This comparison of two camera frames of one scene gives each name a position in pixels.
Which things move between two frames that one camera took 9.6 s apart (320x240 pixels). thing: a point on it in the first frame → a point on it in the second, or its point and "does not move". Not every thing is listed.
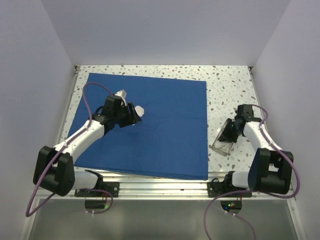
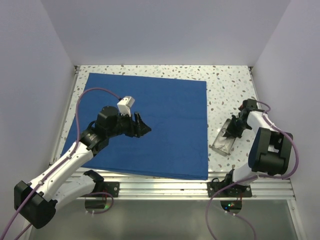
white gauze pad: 139,110 → 220,142
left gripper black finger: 132,115 → 140,127
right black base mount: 215,188 does not move
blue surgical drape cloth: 171,140 does not move
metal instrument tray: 223,147 does not move
